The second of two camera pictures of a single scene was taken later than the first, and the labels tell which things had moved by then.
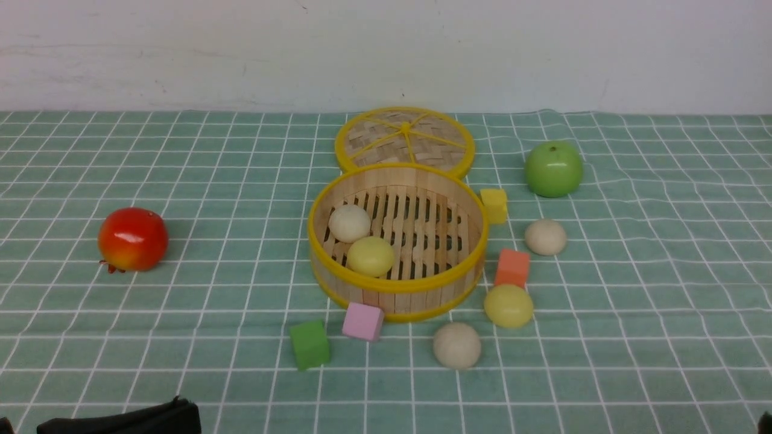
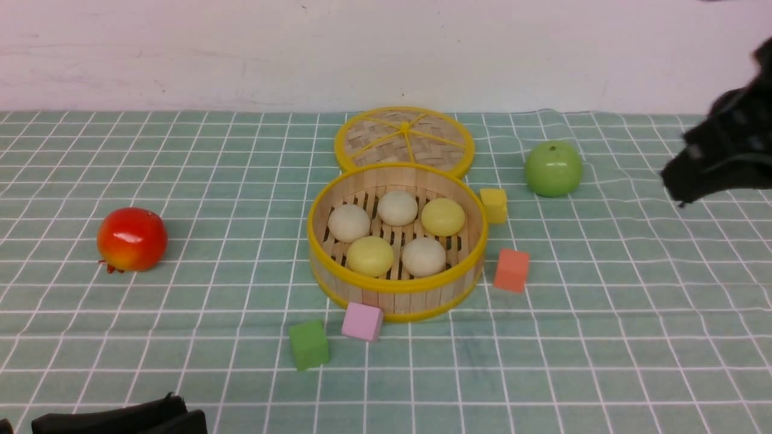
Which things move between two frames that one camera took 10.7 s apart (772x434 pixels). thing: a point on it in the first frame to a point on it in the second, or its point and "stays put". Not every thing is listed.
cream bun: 545,237 to 397,208
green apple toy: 553,169 stays put
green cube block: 310,345 stays put
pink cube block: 363,321 stays put
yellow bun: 508,305 to 442,217
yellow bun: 370,256 stays put
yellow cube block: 495,199 stays put
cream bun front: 456,345 to 423,257
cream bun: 349,222 stays put
